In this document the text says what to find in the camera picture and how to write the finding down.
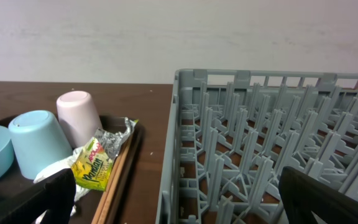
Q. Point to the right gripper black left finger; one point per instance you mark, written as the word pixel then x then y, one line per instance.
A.
pixel 52 197

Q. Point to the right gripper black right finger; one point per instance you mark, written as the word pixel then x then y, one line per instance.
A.
pixel 304 197

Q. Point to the white napkin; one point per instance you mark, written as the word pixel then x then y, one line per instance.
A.
pixel 65 163

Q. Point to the yellow green snack wrapper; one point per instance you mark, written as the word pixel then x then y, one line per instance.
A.
pixel 94 164

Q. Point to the grey dishwasher rack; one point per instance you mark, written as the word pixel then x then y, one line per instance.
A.
pixel 231 133

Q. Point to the dark brown serving tray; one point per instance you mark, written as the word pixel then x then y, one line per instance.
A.
pixel 13 183

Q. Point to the light blue plastic cup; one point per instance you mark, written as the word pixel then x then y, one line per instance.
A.
pixel 38 141

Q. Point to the pink plastic cup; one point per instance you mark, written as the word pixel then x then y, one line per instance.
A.
pixel 78 117

